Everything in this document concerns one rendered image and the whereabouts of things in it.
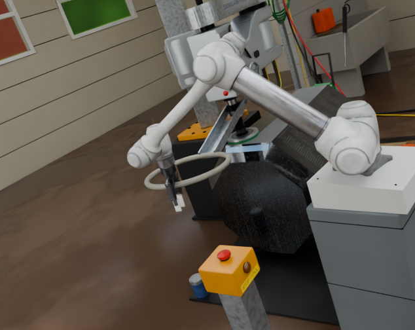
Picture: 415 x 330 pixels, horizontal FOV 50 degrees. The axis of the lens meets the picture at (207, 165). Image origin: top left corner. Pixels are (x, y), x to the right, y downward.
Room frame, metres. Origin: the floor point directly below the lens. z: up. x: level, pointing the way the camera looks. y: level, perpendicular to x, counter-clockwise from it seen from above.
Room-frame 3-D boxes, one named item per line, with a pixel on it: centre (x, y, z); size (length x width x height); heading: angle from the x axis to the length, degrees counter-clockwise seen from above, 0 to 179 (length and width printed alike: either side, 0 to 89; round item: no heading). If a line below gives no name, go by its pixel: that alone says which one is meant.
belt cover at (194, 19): (3.06, -0.50, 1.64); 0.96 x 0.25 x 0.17; 143
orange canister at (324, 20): (5.99, -2.15, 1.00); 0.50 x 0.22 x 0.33; 133
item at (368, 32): (5.92, -2.38, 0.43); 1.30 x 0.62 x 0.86; 133
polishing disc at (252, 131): (2.78, -0.28, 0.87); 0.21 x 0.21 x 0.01
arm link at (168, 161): (2.06, 0.18, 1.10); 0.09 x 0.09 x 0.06
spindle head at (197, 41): (2.84, -0.33, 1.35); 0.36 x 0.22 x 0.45; 143
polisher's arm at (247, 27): (3.08, -0.53, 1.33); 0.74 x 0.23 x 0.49; 143
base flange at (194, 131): (3.69, -0.16, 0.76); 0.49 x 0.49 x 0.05; 49
